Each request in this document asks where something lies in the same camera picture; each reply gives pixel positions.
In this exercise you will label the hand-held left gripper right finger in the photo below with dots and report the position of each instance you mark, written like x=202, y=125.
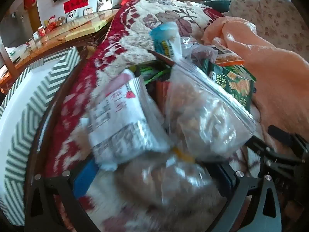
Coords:
x=224, y=180

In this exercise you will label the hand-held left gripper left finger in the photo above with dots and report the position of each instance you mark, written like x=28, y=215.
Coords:
x=84, y=178

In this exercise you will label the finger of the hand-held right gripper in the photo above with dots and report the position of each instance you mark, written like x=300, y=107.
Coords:
x=268, y=153
x=280, y=135

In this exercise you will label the clear bag of brown snacks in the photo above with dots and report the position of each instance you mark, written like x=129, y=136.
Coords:
x=169, y=181

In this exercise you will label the white snack packet red label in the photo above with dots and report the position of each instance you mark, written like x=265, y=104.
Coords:
x=115, y=120

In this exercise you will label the clear zip bag of snacks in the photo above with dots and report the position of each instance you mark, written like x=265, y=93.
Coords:
x=207, y=116

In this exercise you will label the dark green cracker packet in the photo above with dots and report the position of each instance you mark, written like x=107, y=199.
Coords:
x=234, y=87

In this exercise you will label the orange cracker packet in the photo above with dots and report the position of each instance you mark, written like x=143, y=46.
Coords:
x=228, y=58

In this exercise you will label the green white striped box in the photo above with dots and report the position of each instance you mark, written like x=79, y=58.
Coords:
x=14, y=101

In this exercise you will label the dark red snack packet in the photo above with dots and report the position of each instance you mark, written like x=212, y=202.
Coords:
x=202, y=53

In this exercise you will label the bright green snack packet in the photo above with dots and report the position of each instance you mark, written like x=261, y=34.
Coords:
x=154, y=73

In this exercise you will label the blue white cracker packet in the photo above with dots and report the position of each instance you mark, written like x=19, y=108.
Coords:
x=166, y=41

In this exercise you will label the peach fleece blanket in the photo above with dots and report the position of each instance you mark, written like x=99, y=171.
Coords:
x=265, y=60

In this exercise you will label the brown snack packet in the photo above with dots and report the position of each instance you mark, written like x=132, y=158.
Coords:
x=162, y=94

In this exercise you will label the floral sofa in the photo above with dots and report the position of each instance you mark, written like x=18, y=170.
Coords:
x=275, y=12

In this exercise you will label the gold round knob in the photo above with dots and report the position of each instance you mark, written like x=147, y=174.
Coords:
x=90, y=49

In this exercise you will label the white plastic bag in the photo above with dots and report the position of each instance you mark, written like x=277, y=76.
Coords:
x=15, y=52

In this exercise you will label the white jar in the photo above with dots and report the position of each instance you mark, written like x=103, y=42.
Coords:
x=35, y=36

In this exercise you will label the wooden dining table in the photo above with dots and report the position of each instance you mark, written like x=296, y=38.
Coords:
x=72, y=27

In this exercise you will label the brown teddy bear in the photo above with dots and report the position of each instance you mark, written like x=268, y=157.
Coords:
x=60, y=20

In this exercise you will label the red toy figurine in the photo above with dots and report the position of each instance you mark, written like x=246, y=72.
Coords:
x=52, y=22

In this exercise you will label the red floral blanket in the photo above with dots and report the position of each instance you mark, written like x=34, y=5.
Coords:
x=135, y=19

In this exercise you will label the wide photo frame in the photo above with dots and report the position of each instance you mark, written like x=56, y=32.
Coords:
x=72, y=16

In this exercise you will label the small photo frame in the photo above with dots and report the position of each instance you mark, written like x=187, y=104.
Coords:
x=88, y=11

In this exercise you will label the red wall poster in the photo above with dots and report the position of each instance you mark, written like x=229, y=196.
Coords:
x=76, y=3

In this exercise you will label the large photo frame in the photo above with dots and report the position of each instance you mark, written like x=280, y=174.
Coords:
x=105, y=2

